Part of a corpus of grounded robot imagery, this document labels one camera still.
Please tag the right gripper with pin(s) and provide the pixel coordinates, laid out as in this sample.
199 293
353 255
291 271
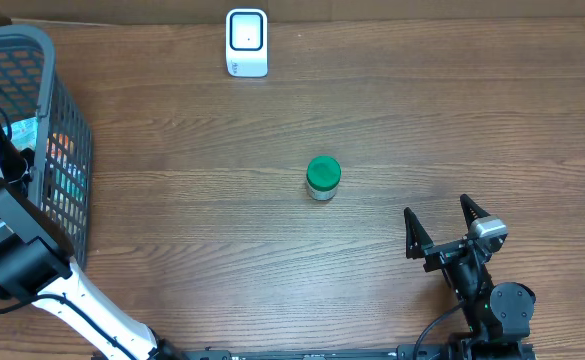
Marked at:
419 241

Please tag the green lid white jar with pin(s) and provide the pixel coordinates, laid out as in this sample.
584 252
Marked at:
323 176

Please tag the orange snack packet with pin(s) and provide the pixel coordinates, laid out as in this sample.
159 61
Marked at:
61 149

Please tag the small teal white packet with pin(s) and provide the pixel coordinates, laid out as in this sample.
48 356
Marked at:
69 192

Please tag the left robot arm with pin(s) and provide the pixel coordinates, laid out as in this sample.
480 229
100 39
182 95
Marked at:
38 268

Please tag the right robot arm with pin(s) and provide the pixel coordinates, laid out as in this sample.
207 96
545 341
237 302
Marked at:
498 315

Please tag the white barcode scanner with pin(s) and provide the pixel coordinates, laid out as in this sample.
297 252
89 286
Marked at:
246 43

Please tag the teal white snack packet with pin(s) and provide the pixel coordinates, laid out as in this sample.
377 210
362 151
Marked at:
24 133

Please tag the grey plastic shopping basket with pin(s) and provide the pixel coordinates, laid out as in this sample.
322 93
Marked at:
45 167

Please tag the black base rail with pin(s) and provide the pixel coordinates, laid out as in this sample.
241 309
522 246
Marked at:
312 355

